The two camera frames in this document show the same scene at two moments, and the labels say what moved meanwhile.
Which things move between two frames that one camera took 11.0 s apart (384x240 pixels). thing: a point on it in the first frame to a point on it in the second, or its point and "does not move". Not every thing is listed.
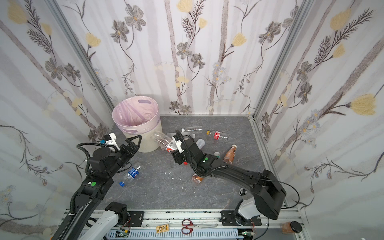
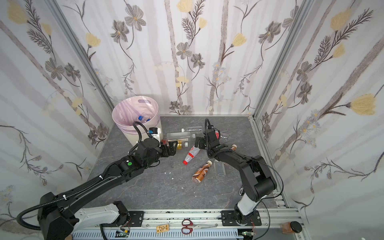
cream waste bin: [137, 116] does not move
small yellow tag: [161, 228] does not move
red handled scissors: [189, 226] does not move
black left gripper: [128, 147] to [169, 147]
